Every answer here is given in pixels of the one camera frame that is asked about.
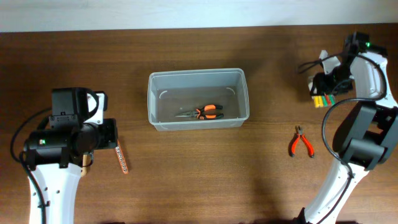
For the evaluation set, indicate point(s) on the orange scraper wooden handle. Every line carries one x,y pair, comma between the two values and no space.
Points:
85,163

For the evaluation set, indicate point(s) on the orange socket rail strip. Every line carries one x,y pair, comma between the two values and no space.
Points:
121,158

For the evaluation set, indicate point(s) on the orange black needle-nose pliers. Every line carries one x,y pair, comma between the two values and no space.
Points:
203,113

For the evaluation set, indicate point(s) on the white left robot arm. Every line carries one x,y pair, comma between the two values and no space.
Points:
53,155

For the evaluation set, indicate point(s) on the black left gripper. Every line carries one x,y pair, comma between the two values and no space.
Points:
109,124

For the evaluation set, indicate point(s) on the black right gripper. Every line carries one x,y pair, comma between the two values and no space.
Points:
319,83

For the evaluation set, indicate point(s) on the clear plastic container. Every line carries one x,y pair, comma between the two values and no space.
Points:
172,93

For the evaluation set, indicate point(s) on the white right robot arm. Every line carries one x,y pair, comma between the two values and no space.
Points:
360,127

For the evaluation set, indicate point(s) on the pack of coloured bits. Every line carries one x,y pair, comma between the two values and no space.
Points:
320,101

